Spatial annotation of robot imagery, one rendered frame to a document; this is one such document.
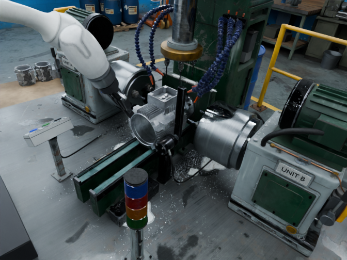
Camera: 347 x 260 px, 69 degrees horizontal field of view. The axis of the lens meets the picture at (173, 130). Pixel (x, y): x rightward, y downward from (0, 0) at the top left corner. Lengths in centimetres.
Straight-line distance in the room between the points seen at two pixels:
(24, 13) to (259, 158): 85
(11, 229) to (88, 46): 63
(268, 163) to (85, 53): 68
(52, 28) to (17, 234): 66
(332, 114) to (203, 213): 60
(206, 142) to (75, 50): 57
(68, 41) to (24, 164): 75
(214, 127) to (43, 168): 81
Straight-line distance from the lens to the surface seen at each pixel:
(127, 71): 130
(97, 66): 84
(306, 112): 87
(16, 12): 86
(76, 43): 80
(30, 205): 121
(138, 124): 120
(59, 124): 111
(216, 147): 101
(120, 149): 117
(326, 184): 90
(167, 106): 110
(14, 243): 99
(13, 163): 142
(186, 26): 107
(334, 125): 83
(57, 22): 93
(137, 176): 65
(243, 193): 106
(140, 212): 72
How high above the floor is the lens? 169
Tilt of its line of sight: 37 degrees down
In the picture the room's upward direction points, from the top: 5 degrees clockwise
